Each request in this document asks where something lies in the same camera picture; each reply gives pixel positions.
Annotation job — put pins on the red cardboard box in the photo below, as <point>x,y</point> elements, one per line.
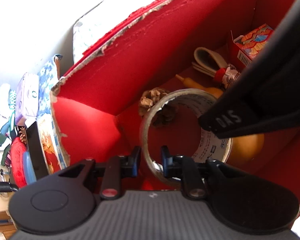
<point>152,55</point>

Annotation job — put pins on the red patterned tissue box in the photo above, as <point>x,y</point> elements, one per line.
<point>252,42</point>

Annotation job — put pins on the pale green sheet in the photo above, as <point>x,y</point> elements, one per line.
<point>85,37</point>

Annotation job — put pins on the yellow-brown gourd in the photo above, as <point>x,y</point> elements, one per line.
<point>247,147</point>

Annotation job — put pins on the purple tissue pack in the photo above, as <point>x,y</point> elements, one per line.
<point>27,97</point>

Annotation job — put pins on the red cloth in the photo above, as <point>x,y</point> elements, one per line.
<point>17,165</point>

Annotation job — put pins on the brown pine cone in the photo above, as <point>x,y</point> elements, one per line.
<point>150,100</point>

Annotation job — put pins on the blue disc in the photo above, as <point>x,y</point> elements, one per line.
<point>29,167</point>

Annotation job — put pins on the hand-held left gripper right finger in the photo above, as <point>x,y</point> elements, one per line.
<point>167,161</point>

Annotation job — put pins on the blue and white printed pack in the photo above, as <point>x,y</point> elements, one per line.
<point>48,85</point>

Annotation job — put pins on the pile of folded clothes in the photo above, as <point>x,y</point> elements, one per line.
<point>0,130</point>

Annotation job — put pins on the brown cardboard box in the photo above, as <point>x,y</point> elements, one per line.
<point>0,217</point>

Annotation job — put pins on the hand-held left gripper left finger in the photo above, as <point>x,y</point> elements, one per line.
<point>135,161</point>

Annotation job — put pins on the orange printed flat box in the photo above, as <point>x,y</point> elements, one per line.
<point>50,145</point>

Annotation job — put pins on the printed white tape roll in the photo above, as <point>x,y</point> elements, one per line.
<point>150,155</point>

